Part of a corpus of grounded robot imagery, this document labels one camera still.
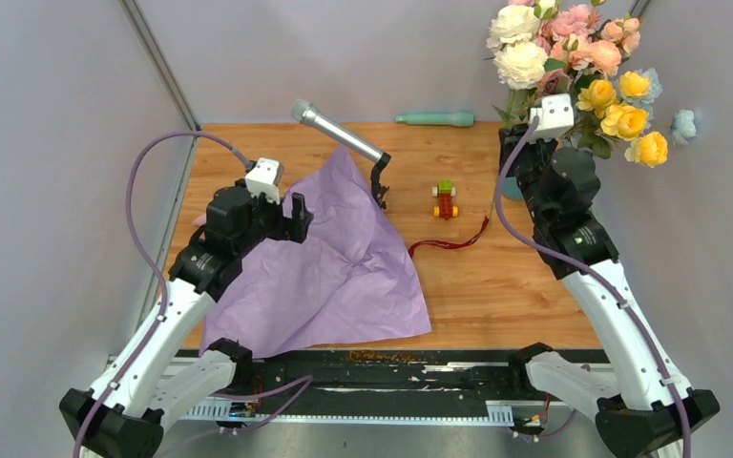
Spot yellow flower stem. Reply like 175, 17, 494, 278
564, 68, 669, 168

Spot dark red printed ribbon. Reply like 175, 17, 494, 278
408, 216, 490, 258

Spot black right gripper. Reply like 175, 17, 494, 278
494, 123, 555, 226

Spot mint green toy microphone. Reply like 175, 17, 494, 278
394, 111, 475, 128

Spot black microphone tripod stand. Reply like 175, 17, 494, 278
369, 153, 391, 210

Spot toy brick car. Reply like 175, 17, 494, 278
431, 179, 459, 220

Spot white flower stem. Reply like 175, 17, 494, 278
485, 0, 569, 219

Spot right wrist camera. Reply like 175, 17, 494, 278
528, 93, 576, 142

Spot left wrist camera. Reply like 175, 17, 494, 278
244, 157, 283, 204

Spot mauve purple flower stem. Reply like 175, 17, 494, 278
535, 69, 573, 98

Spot teal cylindrical vase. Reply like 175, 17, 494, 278
502, 177, 523, 201

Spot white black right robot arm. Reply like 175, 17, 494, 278
499, 124, 720, 457

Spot purple pink wrapping paper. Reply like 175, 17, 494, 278
199, 146, 432, 358

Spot silver microphone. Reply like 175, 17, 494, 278
291, 99, 390, 164

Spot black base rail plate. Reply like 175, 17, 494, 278
129, 343, 637, 422

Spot peach orange flower stem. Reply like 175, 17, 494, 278
588, 17, 641, 77

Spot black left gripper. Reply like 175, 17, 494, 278
236, 187, 314, 258

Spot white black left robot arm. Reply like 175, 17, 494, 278
59, 182, 313, 457

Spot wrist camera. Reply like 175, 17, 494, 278
528, 93, 576, 142
244, 157, 283, 204

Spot light blue artificial flowers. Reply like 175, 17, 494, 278
618, 68, 698, 145

